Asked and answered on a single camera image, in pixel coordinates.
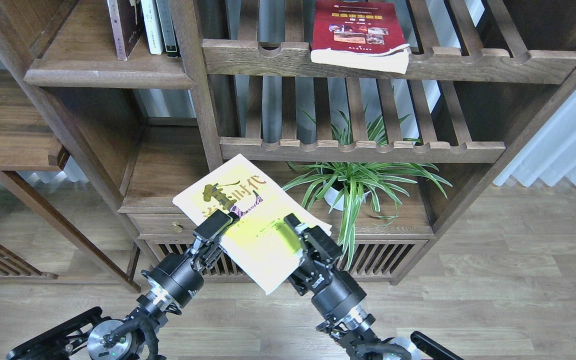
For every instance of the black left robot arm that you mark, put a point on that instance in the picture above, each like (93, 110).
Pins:
(104, 338)

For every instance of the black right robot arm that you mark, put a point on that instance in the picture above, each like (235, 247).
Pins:
(361, 343)

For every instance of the dark brown book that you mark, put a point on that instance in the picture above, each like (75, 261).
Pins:
(127, 24)

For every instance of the white upright book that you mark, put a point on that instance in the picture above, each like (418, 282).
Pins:
(152, 26)

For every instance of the green spider plant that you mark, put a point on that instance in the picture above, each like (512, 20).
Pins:
(375, 176)

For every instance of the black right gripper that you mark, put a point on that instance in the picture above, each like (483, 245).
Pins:
(336, 295)

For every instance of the yellow green book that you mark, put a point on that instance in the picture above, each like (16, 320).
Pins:
(260, 243)

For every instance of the dark wooden bookshelf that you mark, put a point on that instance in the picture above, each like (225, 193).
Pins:
(141, 127)

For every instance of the white plant pot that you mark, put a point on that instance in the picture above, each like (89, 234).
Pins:
(336, 200)

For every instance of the dark upright book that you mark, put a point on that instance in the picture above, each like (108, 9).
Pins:
(167, 27)

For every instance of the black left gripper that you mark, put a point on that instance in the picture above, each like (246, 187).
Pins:
(179, 276)

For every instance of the brass drawer knob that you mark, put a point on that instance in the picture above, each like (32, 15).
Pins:
(177, 227)

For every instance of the red book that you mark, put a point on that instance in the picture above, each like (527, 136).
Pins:
(359, 35)

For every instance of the white curtain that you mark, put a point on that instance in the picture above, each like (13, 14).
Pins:
(550, 156)

